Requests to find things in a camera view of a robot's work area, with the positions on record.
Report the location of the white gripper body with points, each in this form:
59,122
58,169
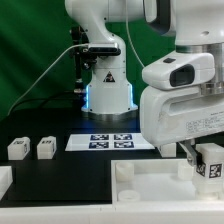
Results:
181,114

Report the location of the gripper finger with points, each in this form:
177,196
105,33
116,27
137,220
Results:
194,157

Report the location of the white square tabletop tray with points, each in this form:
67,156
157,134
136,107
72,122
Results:
156,180

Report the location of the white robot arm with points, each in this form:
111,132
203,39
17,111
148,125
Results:
196,25

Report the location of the white sheet with markers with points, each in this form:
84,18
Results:
101,142

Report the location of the white block left edge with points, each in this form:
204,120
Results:
6,179

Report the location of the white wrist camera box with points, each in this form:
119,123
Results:
178,70

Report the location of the white front rail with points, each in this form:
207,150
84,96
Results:
153,213

